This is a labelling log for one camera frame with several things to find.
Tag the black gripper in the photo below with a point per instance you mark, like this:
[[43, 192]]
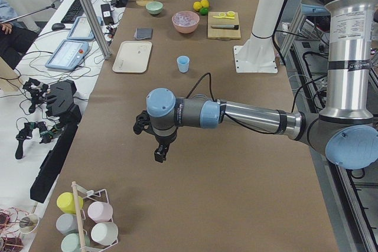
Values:
[[163, 140]]

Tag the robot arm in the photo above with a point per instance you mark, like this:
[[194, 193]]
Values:
[[342, 131]]

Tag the pile of clear ice cubes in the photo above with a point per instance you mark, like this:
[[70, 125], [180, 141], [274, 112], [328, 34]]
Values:
[[184, 19]]

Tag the light blue cup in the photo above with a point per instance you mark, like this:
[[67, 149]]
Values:
[[183, 63]]

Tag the pink cup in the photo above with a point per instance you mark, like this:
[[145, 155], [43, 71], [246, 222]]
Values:
[[100, 211]]

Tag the white cup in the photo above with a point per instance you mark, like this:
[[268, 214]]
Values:
[[105, 233]]

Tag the yellow cup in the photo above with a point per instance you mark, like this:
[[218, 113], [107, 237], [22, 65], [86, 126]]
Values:
[[65, 203]]

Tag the grey cup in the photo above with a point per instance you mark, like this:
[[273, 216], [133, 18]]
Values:
[[67, 224]]

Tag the green cup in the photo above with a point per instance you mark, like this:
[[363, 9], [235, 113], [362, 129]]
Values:
[[71, 243]]

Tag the yellow lemon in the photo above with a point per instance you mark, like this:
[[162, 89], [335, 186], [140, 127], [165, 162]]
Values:
[[197, 6], [205, 3]]

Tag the green lime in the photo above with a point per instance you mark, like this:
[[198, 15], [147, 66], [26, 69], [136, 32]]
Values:
[[204, 11]]

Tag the pink bowl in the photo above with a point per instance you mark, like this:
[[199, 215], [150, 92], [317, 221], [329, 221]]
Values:
[[187, 30]]

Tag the green bowl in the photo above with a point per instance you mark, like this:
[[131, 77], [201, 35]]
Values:
[[154, 7]]

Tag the lemon slice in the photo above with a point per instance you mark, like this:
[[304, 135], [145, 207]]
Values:
[[230, 14]]

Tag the wooden cutting board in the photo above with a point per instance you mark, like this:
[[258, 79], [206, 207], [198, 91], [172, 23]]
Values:
[[219, 34]]

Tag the yellow plastic knife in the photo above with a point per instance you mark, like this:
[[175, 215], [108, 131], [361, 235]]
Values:
[[222, 15]]

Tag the grey folded cloth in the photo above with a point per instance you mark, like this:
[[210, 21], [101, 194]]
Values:
[[143, 33]]

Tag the beige tray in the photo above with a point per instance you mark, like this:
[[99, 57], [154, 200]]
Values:
[[132, 57]]

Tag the black keyboard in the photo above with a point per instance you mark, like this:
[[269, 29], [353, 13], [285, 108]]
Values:
[[75, 10]]

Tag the teach pendant far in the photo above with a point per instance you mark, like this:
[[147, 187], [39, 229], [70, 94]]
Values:
[[81, 30]]

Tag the teach pendant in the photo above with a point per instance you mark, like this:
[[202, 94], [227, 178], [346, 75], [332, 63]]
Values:
[[81, 30], [68, 55]]

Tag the black computer mouse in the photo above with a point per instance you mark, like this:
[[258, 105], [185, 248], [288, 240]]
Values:
[[57, 26]]

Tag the teach pendant near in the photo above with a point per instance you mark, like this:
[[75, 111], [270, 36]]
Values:
[[68, 55]]

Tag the white wire cup rack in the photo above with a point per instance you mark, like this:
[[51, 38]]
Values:
[[82, 199]]

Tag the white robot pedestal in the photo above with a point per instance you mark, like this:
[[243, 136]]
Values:
[[257, 55]]

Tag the aluminium frame post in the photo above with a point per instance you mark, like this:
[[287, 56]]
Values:
[[96, 28]]

